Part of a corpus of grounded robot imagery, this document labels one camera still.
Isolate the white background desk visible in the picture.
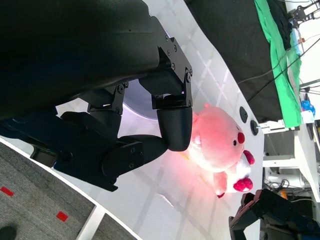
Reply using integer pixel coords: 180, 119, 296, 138
258, 119, 320, 203

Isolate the black backdrop cloth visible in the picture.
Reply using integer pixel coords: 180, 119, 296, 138
186, 0, 292, 123

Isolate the blue toy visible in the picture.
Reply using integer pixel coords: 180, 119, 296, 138
299, 98, 316, 116

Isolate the black shoe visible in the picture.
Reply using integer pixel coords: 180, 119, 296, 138
0, 225, 18, 240

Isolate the round purple plate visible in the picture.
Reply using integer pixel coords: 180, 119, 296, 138
122, 79, 162, 121

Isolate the green cloth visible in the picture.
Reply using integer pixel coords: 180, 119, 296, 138
253, 0, 304, 129

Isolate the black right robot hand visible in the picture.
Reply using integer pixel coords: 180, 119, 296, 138
228, 188, 320, 240

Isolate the pink plush doll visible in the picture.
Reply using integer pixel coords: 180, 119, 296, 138
183, 103, 256, 200

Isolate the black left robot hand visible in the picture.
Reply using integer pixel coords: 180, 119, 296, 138
0, 0, 194, 193

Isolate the white table leg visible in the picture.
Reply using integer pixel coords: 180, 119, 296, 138
76, 205, 106, 240

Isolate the black table grommet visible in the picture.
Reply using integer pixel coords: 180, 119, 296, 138
249, 119, 261, 137
238, 106, 249, 124

